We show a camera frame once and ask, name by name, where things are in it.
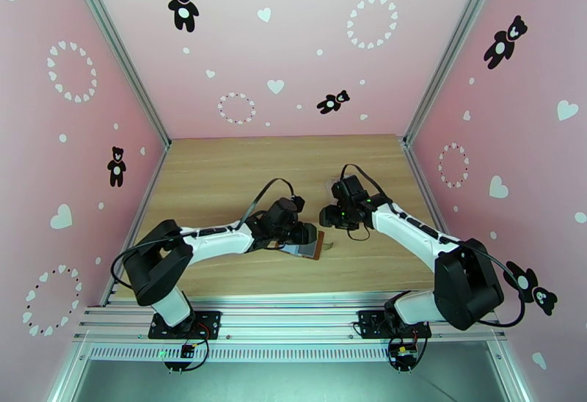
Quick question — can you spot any brown leather card holder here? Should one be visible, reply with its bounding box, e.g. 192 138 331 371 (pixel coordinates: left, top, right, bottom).
281 229 337 263

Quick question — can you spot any small black control board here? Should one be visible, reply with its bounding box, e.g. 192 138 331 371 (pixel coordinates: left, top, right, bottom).
163 338 214 376
387 338 426 375

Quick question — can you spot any aluminium table side rail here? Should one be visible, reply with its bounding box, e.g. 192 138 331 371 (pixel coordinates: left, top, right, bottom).
98 146 172 307
402 139 481 307

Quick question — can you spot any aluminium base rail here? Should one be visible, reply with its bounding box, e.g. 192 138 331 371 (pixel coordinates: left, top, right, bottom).
72 289 508 343

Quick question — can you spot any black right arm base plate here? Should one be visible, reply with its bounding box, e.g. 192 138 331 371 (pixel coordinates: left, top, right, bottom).
356 308 434 341

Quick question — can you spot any perforated metal cable tray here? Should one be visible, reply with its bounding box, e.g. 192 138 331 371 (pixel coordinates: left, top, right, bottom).
86 342 396 364

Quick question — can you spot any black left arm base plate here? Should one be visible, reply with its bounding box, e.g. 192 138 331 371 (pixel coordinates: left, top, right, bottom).
147 309 222 341

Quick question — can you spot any aluminium frame post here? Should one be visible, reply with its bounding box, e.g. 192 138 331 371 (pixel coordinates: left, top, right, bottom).
63 0 172 150
402 0 511 146

